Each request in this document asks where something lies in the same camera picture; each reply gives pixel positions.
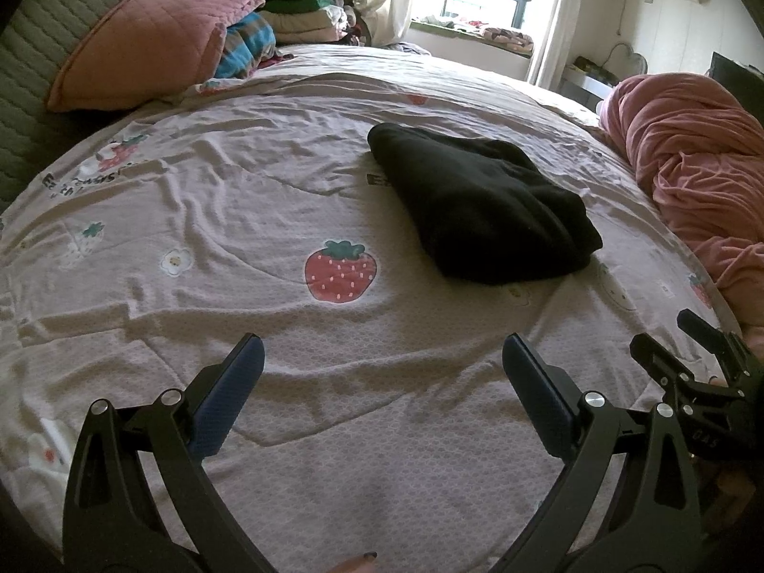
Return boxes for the strawberry print bed sheet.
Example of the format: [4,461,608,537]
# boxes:
[0,42,747,573]

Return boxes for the person's right hand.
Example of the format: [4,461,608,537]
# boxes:
[713,459,759,517]

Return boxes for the person's left hand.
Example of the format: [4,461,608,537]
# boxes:
[331,551,378,573]

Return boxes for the stack of folded clothes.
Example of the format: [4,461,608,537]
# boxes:
[256,0,374,49]

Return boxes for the pink pillow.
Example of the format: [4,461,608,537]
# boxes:
[46,0,266,113]

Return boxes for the black monitor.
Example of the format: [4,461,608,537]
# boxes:
[707,51,764,90]

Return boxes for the clothes on window sill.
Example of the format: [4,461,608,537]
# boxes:
[480,25,535,53]

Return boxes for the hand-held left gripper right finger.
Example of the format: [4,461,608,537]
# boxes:
[501,332,705,573]

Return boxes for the blue plaid folded blanket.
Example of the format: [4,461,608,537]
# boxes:
[212,12,278,81]

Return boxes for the green quilted headboard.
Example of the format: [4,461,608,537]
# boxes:
[0,0,252,216]

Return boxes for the pink crumpled blanket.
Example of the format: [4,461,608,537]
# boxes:
[600,72,764,335]

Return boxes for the white desk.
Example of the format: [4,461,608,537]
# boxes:
[561,56,622,111]

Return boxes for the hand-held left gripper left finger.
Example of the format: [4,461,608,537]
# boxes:
[63,334,266,573]

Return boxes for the black long-sleeve shirt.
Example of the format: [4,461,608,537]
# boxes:
[367,122,604,286]

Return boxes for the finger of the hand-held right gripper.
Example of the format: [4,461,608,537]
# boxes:
[677,308,747,365]
[629,334,717,407]

